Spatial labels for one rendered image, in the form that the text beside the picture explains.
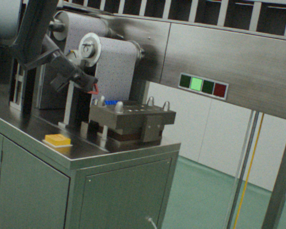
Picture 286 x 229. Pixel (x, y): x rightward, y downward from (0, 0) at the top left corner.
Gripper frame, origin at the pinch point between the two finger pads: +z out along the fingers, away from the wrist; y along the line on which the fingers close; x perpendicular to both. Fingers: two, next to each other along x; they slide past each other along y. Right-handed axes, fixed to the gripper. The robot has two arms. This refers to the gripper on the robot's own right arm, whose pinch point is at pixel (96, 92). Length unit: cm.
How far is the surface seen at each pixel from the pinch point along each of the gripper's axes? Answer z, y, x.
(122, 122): 1.5, 19.9, -8.0
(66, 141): -13.5, 13.4, -25.6
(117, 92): 11.1, 0.3, 6.1
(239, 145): 262, -35, 72
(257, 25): 7, 52, 51
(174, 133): 269, -125, 60
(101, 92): 2.6, 0.3, 1.5
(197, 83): 20.4, 30.6, 24.6
